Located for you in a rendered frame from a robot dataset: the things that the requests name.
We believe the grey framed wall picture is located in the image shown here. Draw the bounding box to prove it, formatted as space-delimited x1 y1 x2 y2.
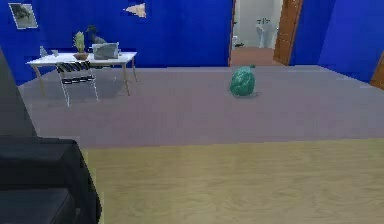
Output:
7 2 39 30

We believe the grey open laptop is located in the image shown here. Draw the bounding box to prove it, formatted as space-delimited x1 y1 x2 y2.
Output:
91 42 120 61

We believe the black and white chair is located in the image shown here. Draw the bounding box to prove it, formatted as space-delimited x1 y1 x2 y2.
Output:
54 61 101 108

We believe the white pedestal sink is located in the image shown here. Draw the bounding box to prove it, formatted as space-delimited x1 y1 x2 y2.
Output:
255 17 278 49

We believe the white desk with wooden legs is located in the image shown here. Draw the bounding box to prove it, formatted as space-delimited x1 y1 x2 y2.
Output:
26 51 139 98

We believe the green rubbish bag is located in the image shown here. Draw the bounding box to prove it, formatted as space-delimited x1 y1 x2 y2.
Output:
229 64 257 98

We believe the black sofa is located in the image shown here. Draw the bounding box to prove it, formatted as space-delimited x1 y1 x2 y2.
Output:
0 46 103 224

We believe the brown wooden room door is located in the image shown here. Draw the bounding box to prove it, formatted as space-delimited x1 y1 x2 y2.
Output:
273 0 304 67

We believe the black desk lamp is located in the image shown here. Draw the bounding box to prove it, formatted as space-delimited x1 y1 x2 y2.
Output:
85 24 108 46

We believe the green cactus in brown pot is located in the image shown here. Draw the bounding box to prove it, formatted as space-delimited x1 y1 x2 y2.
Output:
72 31 90 61

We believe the beige paper wall decoration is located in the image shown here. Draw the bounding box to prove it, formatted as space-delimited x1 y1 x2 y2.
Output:
123 2 147 19

